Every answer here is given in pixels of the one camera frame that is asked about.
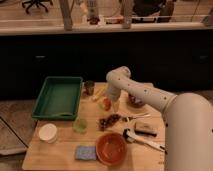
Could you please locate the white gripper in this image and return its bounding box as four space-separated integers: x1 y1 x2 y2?
98 89 121 112

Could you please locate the red yellow apple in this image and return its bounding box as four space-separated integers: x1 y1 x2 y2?
103 98 112 111

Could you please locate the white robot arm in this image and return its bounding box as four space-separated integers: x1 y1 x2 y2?
106 66 213 171

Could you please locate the small metal cup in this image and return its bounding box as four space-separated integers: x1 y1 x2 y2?
84 80 95 95

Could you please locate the green plastic cup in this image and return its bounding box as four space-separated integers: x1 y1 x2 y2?
73 118 87 133

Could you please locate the white paper cup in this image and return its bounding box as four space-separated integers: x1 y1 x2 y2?
38 123 57 143

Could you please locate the yellow banana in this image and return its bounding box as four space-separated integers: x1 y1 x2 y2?
92 88 106 101

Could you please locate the bunch of dark grapes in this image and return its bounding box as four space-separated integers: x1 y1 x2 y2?
98 114 121 131

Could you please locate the metal fork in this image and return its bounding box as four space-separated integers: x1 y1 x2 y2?
122 114 150 122

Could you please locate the dark brown bowl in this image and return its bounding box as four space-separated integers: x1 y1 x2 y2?
128 94 145 108

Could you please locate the orange bowl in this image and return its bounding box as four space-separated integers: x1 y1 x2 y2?
95 133 127 166

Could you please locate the green plastic tray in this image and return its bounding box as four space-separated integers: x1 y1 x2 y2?
32 76 82 121

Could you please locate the blue sponge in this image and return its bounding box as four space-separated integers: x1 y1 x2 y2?
75 146 96 161

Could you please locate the black office chair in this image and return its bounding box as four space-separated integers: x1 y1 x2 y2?
21 0 53 14

